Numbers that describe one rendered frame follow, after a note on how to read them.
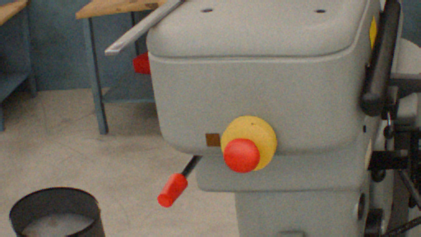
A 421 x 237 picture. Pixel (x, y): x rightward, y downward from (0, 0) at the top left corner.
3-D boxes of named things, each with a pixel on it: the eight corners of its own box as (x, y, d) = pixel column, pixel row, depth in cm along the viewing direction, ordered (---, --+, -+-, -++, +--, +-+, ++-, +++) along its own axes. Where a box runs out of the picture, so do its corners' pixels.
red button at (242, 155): (258, 176, 95) (254, 143, 94) (223, 176, 97) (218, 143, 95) (266, 162, 98) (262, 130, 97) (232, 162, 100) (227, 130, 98)
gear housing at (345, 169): (363, 192, 109) (363, 127, 105) (195, 195, 117) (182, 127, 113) (389, 95, 137) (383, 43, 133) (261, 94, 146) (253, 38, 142)
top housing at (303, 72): (357, 161, 96) (345, 33, 90) (148, 160, 105) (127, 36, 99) (389, 35, 136) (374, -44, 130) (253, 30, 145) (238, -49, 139)
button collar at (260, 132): (275, 171, 98) (270, 123, 96) (224, 171, 100) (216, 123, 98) (279, 163, 100) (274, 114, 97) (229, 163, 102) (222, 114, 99)
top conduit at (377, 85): (384, 118, 96) (382, 91, 95) (355, 118, 97) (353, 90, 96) (402, 14, 134) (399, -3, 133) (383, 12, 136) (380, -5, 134)
